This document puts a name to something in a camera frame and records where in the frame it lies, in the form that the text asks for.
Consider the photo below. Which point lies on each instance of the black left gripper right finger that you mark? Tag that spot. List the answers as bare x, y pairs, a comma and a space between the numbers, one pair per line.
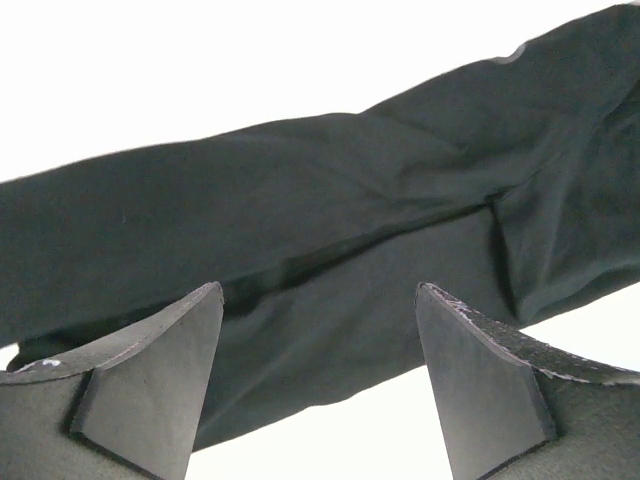
512, 407

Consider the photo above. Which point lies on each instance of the black daisy print t-shirt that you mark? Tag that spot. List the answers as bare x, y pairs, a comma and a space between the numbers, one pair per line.
511, 183

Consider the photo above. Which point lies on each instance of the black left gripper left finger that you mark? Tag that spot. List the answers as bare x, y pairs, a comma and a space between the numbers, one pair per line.
125, 406

